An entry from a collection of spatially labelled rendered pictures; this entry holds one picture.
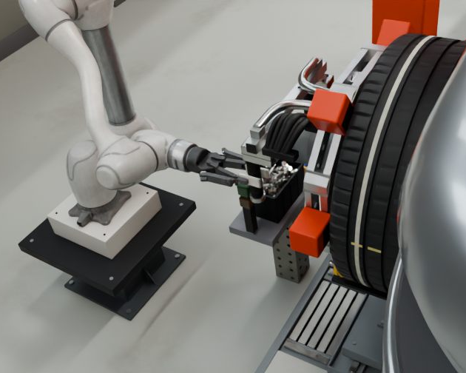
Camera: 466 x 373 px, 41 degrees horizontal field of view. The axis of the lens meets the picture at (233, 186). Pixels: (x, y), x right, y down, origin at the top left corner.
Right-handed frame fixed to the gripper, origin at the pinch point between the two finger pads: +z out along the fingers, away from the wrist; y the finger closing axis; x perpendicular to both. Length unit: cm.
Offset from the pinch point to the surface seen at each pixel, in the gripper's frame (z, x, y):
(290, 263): -10, -72, -30
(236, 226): -18.5, -38.1, -11.8
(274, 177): -10.7, -25.9, -27.1
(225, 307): -28, -83, -8
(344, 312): 16, -77, -21
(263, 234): -8.1, -38.1, -12.2
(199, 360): -24, -83, 17
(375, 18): 11, 18, -60
